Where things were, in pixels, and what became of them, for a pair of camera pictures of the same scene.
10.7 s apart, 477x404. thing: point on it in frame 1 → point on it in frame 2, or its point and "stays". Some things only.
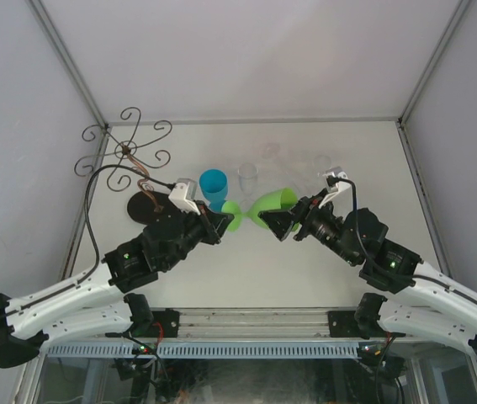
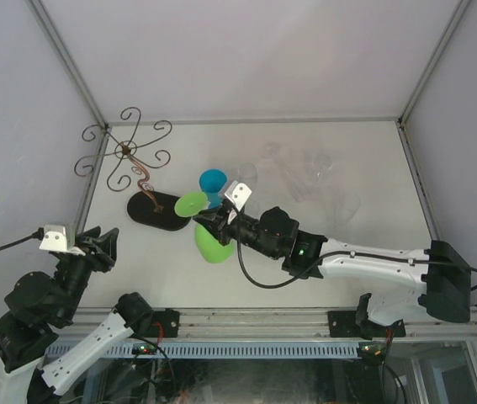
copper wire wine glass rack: [150, 207] stays
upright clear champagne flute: [247, 173] stays
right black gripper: [280, 222] → [209, 220]
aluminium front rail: [242, 325] stays
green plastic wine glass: [281, 199] → [209, 246]
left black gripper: [214, 228] → [106, 245]
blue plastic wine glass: [214, 185] stays
